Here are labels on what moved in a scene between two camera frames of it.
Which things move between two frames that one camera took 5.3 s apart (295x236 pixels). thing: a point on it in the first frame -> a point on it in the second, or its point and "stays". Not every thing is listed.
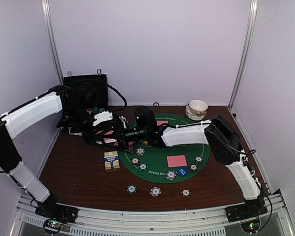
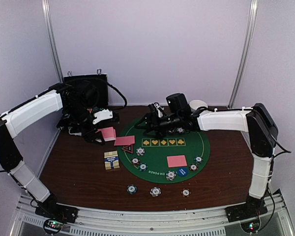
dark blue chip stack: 132,189 stays
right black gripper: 122,137 -> 151,117
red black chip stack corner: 193,167 stays
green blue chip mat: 143,167 stays
